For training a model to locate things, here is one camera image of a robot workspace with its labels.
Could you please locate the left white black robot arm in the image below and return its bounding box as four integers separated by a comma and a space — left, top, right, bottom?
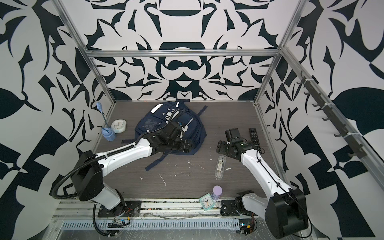
52, 122, 194, 215

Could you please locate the left small circuit board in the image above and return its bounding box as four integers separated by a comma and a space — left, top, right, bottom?
107, 218, 131, 229

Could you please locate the navy blue student backpack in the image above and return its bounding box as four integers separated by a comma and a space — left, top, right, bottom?
122, 102, 207, 172

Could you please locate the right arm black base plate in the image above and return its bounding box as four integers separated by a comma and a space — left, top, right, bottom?
220, 200, 242, 217

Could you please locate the light blue round wall clock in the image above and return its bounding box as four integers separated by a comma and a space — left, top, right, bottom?
111, 119, 127, 134

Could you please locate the clear plastic ruler case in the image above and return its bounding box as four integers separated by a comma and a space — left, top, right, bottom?
215, 156, 226, 180

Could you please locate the black tv remote control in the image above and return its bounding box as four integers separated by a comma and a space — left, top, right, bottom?
249, 128, 262, 152

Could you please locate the purple lidded small bottle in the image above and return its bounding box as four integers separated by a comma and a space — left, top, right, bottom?
211, 185, 223, 201

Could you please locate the small green alarm clock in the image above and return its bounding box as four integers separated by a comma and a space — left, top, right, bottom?
199, 193, 215, 211

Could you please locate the white perforated cable tray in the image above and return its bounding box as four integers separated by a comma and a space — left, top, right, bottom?
61, 219, 240, 231

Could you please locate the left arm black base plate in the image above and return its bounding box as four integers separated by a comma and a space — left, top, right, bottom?
97, 201, 142, 218

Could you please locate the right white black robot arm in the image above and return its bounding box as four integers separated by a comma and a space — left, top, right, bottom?
216, 128, 310, 239

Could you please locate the right circuit board green light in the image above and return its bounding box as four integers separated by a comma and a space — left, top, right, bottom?
238, 218, 258, 236

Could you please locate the wall mounted hook rail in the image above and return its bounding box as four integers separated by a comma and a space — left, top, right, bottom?
297, 77, 368, 159

